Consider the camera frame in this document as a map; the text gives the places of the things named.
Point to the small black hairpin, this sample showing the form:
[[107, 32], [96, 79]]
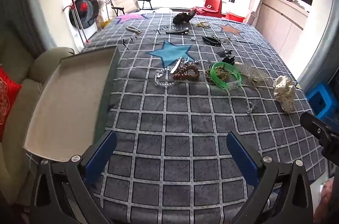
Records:
[[126, 44]]

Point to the small gold dragonfly pin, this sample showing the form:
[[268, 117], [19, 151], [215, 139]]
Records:
[[226, 41]]

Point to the small silver charm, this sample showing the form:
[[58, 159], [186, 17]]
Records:
[[251, 108]]

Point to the blue plastic stool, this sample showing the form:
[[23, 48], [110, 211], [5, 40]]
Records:
[[321, 99]]

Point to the folding chair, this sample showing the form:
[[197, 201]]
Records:
[[124, 2]]

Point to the red plastic chair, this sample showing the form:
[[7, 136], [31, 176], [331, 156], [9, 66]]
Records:
[[212, 5]]

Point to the silver hair clip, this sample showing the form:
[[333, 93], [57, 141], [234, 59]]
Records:
[[176, 66]]

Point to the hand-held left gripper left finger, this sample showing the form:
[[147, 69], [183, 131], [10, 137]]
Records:
[[102, 157]]

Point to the grey curtain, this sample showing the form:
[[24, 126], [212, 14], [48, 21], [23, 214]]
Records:
[[29, 17]]

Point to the white cardboard tray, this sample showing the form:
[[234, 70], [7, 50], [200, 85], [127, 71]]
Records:
[[66, 107]]

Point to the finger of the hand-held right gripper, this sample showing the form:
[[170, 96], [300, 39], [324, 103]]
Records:
[[311, 123]]

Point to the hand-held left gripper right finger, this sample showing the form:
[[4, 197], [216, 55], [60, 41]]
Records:
[[242, 157]]

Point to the beige sofa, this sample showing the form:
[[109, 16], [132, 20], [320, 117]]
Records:
[[34, 75]]

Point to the black folding rack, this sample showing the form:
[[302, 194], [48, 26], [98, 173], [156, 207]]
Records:
[[145, 2]]

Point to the white polka-dot scrunchie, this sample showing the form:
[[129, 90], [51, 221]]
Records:
[[286, 94]]

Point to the beige low cabinet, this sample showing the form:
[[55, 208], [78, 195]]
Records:
[[280, 22]]

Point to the red white floor mop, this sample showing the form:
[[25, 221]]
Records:
[[75, 20]]

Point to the white washing machine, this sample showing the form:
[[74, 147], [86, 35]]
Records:
[[84, 12]]

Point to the dark fluffy scrunchie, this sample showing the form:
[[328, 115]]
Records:
[[182, 17]]

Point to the black glitter barrette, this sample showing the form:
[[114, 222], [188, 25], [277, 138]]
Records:
[[177, 31]]

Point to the black beaded hair clip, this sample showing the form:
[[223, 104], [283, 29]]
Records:
[[212, 41]]

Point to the grey checked star blanket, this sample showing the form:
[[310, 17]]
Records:
[[185, 128]]

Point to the green translucent bangle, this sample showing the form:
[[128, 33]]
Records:
[[235, 73]]

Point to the red bucket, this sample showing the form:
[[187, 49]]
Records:
[[235, 16]]

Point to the red embroidered cushion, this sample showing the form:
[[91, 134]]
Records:
[[6, 102]]

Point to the gold ribbon bow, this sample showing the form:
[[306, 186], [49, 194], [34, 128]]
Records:
[[203, 25]]

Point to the small black hair claw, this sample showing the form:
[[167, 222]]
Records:
[[229, 59]]

